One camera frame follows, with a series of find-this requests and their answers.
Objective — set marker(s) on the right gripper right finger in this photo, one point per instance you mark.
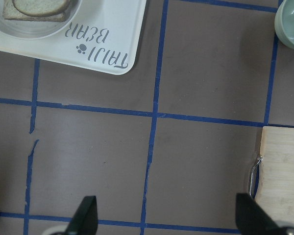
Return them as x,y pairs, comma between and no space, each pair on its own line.
251,219

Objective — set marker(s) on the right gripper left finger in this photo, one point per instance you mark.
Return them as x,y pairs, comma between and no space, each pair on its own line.
85,219

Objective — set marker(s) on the beige round plate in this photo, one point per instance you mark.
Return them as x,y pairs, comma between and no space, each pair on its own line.
37,30

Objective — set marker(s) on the bread slice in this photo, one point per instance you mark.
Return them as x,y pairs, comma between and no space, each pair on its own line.
11,13
38,8

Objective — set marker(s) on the bread slice on plate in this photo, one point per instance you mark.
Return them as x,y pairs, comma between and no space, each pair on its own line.
11,13

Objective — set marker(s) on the wooden cutting board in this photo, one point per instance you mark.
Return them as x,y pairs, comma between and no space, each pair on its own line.
275,193

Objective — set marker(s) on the cream bear tray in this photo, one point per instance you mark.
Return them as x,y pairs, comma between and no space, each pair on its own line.
103,36

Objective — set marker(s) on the green bowl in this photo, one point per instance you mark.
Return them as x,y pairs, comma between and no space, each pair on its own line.
284,23

